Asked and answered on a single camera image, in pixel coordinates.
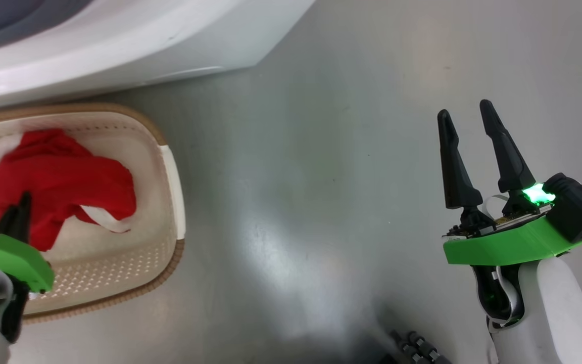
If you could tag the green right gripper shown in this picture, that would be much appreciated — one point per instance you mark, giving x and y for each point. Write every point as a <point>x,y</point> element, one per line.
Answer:
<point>503,245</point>

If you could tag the grey rubber door seal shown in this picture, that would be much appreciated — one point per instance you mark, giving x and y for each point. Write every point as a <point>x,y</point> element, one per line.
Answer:
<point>8,20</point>

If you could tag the cream perforated laundry basket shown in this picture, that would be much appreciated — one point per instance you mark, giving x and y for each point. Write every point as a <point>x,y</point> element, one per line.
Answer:
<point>134,263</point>

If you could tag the white washing machine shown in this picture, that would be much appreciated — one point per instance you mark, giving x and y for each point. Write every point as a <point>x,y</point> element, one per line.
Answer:
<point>144,45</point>

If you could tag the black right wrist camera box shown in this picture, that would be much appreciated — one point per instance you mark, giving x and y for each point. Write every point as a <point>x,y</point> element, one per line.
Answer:
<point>581,205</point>

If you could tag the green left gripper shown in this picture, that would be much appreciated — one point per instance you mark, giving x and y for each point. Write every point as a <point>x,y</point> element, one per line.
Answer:
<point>13,258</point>

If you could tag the red garment with white trim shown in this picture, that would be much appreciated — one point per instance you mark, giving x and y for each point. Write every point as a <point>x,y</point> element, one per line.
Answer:
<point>58,177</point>

